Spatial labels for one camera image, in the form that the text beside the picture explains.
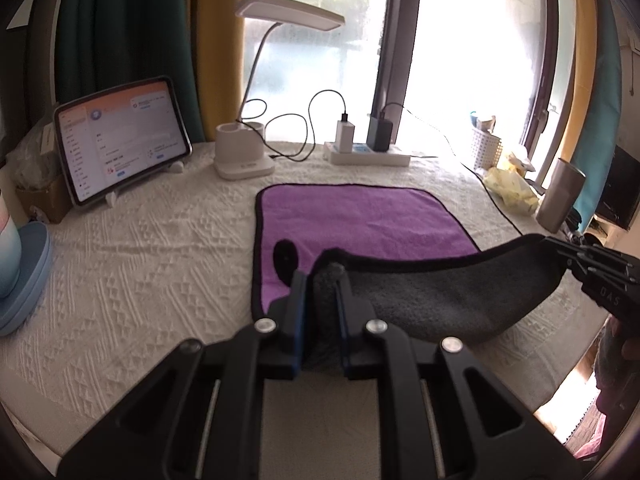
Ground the purple and grey towel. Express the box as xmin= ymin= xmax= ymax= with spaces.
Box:
xmin=250 ymin=183 xmax=565 ymax=344

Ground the silver cylindrical bottle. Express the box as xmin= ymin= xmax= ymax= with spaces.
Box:
xmin=536 ymin=158 xmax=586 ymax=233

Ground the yellow tissue pack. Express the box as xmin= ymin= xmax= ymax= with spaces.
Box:
xmin=483 ymin=167 xmax=539 ymax=217

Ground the white perforated basket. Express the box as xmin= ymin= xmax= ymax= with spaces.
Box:
xmin=469 ymin=127 xmax=502 ymax=170

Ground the white textured tablecloth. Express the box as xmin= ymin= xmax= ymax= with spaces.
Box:
xmin=1 ymin=143 xmax=608 ymax=479

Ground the white power strip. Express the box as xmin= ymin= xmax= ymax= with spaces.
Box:
xmin=323 ymin=142 xmax=411 ymax=167

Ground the white desk lamp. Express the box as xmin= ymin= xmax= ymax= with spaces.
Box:
xmin=214 ymin=0 xmax=346 ymax=181

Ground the white tablet stand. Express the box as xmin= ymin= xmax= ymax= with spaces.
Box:
xmin=104 ymin=160 xmax=186 ymax=208

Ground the black charger plug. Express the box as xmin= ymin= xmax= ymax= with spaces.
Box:
xmin=366 ymin=116 xmax=393 ymax=153

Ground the white charger plug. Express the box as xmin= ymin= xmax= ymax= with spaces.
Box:
xmin=334 ymin=120 xmax=355 ymax=154

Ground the blue round tray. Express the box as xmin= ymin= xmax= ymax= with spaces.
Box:
xmin=1 ymin=221 xmax=53 ymax=337

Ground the brown cardboard box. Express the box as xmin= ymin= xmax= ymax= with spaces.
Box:
xmin=15 ymin=176 xmax=73 ymax=224

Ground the tablet with lit screen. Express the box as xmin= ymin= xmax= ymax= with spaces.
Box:
xmin=53 ymin=76 xmax=192 ymax=208

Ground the pastel striped cup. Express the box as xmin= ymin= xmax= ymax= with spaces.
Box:
xmin=0 ymin=195 xmax=22 ymax=299

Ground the clear plastic bag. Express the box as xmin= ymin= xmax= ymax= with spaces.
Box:
xmin=8 ymin=119 xmax=62 ymax=191

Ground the dark green curtain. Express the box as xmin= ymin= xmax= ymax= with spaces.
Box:
xmin=54 ymin=0 xmax=205 ymax=143

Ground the yellow curtain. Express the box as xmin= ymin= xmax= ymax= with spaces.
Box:
xmin=191 ymin=0 xmax=244 ymax=141

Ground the dark window frame post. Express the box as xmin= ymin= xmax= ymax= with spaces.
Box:
xmin=370 ymin=0 xmax=420 ymax=143

